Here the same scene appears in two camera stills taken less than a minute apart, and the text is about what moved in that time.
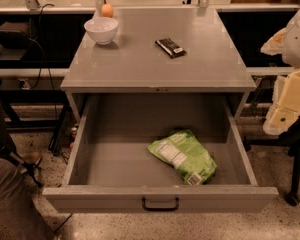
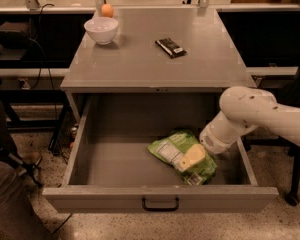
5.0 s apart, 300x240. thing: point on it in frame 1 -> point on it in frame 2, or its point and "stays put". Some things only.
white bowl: [102, 30] stays put
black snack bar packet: [171, 48] stays put
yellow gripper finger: [290, 99] -> [193, 156]
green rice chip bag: [186, 152] stays put
